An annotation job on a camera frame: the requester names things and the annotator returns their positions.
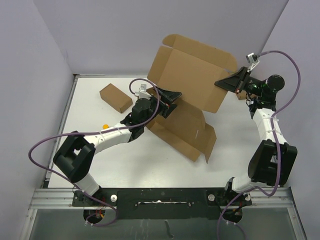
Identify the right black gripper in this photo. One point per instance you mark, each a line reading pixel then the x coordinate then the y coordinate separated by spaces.
pixel 235 82

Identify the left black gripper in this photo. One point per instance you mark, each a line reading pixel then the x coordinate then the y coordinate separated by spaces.
pixel 169 97

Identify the large cardboard box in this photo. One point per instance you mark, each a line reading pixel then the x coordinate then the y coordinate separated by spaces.
pixel 191 67

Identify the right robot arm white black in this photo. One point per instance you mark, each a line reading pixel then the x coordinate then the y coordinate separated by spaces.
pixel 273 160

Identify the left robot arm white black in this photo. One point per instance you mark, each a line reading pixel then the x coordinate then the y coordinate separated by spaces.
pixel 75 155

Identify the small closed cardboard box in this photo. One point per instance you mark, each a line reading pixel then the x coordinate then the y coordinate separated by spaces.
pixel 116 98

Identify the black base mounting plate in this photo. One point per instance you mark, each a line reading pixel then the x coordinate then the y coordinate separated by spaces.
pixel 167 203

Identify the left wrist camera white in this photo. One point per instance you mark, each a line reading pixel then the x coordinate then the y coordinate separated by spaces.
pixel 142 92

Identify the aluminium frame rail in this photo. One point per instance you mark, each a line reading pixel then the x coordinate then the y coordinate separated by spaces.
pixel 62 198

